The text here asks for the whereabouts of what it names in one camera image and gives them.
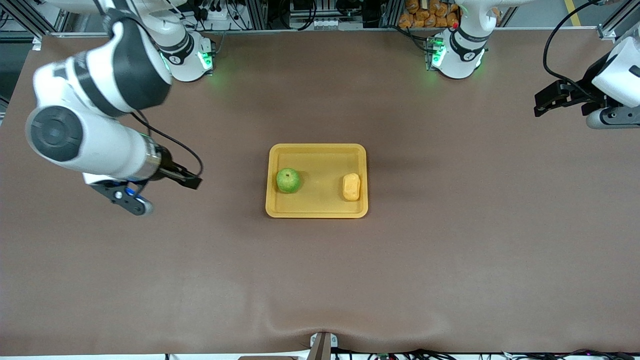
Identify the yellow potato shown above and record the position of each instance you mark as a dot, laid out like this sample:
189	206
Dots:
351	187

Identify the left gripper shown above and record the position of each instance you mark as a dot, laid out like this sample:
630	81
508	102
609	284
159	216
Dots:
586	91

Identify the green apple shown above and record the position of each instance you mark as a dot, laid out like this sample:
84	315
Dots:
288	181

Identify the metal table edge bracket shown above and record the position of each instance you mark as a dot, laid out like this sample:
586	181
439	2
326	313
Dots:
322	347

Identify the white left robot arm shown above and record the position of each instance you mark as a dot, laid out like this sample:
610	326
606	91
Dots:
465	55

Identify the aluminium frame post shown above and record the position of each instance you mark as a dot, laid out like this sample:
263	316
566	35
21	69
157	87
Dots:
612	25

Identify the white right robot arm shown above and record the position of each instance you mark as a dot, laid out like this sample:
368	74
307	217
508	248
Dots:
100	145

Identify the brown table mat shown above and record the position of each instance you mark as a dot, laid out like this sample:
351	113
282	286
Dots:
320	275

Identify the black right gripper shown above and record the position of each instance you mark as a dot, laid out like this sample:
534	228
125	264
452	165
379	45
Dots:
168	172

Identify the white power strip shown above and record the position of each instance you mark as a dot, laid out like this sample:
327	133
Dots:
214	13

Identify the aluminium frame strut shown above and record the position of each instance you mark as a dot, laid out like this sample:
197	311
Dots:
27	20

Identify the yellow plastic tray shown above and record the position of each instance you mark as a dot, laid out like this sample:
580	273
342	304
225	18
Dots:
320	205

